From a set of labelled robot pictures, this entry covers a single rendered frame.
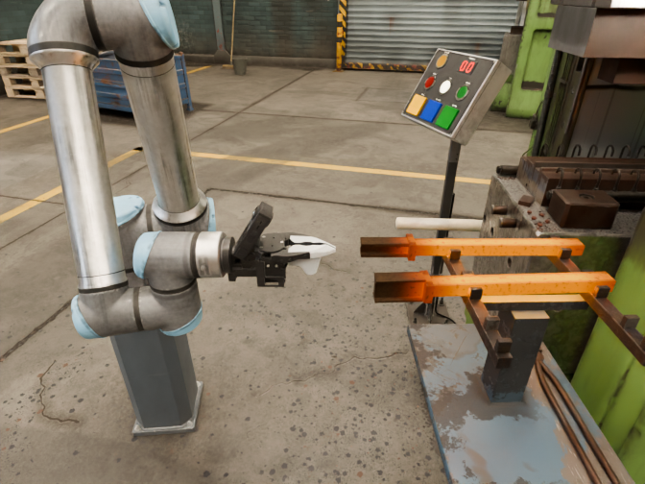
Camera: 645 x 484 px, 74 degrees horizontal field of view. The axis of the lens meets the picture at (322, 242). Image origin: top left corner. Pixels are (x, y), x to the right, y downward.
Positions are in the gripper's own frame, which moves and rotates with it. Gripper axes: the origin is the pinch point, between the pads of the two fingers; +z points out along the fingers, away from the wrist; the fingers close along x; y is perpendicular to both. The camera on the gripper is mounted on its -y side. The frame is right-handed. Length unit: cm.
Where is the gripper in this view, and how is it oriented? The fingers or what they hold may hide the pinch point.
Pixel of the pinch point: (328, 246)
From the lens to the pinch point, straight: 82.6
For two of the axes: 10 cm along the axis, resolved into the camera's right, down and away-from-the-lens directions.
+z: 10.0, 0.0, -0.1
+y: 0.0, 8.6, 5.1
